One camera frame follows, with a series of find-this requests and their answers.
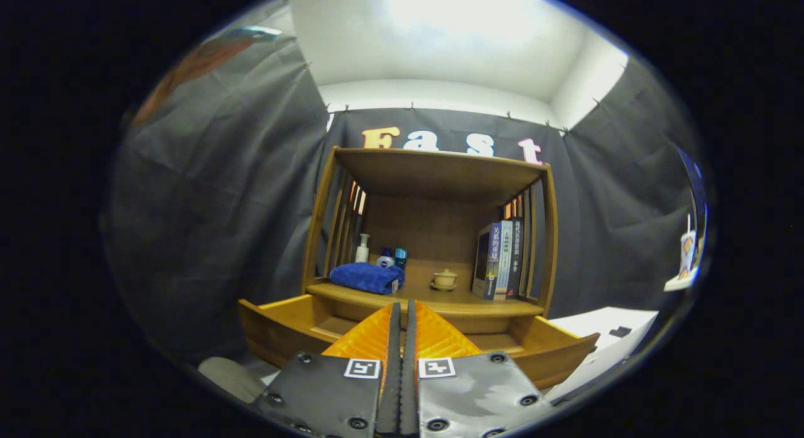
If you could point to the small white shelf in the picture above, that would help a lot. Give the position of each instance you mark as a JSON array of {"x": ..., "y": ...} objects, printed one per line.
[{"x": 681, "y": 282}]

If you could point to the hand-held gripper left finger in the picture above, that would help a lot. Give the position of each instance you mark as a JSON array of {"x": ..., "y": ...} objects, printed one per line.
[{"x": 339, "y": 394}]

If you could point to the grey round object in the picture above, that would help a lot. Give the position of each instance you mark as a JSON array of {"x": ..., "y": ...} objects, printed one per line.
[{"x": 229, "y": 375}]

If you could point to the white table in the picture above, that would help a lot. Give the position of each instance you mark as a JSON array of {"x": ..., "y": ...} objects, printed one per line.
[{"x": 590, "y": 322}]

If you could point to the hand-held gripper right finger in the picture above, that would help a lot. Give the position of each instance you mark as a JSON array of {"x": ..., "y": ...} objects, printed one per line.
[{"x": 465, "y": 394}]

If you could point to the book with white spine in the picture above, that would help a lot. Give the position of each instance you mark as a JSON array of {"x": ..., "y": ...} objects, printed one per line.
[{"x": 505, "y": 256}]

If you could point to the wooden countertop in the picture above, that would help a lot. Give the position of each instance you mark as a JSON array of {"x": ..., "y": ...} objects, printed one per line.
[{"x": 427, "y": 296}]

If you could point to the black backdrop cloth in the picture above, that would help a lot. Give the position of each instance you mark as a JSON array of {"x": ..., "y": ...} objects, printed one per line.
[{"x": 220, "y": 205}]

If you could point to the white pump bottle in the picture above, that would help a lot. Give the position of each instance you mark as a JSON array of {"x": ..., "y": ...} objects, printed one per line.
[{"x": 362, "y": 252}]

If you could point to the wooden drawer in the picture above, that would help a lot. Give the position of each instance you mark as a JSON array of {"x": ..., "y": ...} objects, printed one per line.
[{"x": 282, "y": 337}]

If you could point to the white bottle with blue cap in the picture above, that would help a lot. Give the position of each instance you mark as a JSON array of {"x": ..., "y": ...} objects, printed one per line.
[{"x": 385, "y": 261}]

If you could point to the book with black spine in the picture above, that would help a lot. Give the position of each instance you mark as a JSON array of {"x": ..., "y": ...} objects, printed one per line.
[{"x": 516, "y": 256}]

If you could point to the blue folded towel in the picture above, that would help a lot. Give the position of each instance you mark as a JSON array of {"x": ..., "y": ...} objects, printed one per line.
[{"x": 364, "y": 278}]

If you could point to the black clip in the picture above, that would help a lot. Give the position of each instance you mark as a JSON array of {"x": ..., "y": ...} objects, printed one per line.
[{"x": 620, "y": 331}]

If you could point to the beige lidded teacup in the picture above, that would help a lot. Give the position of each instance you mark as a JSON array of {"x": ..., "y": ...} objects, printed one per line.
[{"x": 445, "y": 279}]

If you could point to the patterned drink cup with straw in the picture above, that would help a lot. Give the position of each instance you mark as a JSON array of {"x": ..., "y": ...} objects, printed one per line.
[{"x": 687, "y": 249}]

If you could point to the wooden cabinet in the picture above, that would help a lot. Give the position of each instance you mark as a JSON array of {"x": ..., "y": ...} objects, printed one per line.
[{"x": 427, "y": 224}]

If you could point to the teal box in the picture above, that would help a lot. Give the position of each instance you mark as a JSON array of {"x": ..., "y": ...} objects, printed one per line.
[{"x": 400, "y": 257}]

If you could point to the book with blue spine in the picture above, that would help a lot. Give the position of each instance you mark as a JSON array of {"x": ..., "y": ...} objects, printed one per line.
[{"x": 494, "y": 256}]

